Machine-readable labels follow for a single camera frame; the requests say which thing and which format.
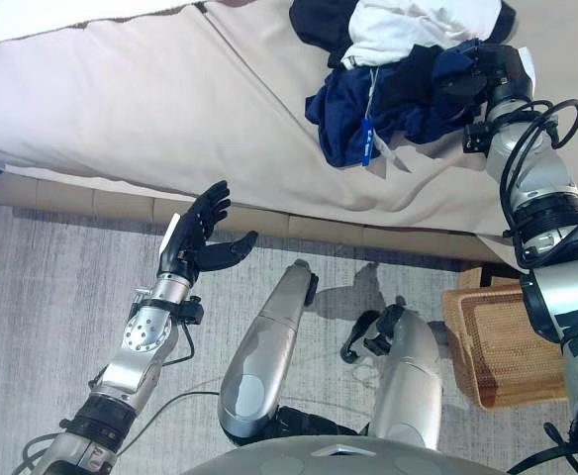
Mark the tan upholstered bed frame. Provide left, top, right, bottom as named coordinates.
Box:
left=0, top=172, right=506, bottom=262

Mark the wicker basket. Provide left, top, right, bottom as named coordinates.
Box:
left=440, top=279, right=575, bottom=411

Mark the silver robot leg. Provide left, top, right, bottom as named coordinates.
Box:
left=217, top=258, right=320, bottom=442
left=339, top=296, right=443, bottom=452

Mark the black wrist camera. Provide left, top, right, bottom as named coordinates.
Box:
left=179, top=295, right=205, bottom=325
left=461, top=123, right=491, bottom=155

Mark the navy blue garment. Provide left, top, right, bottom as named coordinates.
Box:
left=304, top=42, right=488, bottom=168

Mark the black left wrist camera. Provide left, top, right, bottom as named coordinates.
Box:
left=179, top=295, right=205, bottom=325

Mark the blue hang tag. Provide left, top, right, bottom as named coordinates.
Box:
left=359, top=117, right=375, bottom=167

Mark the white garment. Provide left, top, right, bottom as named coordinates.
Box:
left=340, top=0, right=504, bottom=71

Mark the black garment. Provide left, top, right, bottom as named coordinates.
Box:
left=288, top=0, right=518, bottom=100

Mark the silver robot torso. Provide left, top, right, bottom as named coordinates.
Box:
left=177, top=434, right=518, bottom=475

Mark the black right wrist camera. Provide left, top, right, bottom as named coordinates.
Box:
left=461, top=123, right=491, bottom=155

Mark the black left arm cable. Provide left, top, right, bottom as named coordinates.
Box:
left=162, top=321, right=196, bottom=366

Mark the beige bed cover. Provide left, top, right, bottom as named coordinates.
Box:
left=0, top=0, right=578, bottom=278

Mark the silver robot left leg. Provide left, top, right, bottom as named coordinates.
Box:
left=217, top=258, right=320, bottom=442

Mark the silver robot right leg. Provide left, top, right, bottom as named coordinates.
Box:
left=339, top=296, right=443, bottom=452

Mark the white duvet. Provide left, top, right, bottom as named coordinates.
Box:
left=0, top=0, right=206, bottom=51

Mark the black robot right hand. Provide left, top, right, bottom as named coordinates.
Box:
left=439, top=43, right=537, bottom=103

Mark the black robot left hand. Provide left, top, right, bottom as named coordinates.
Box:
left=157, top=180, right=259, bottom=278

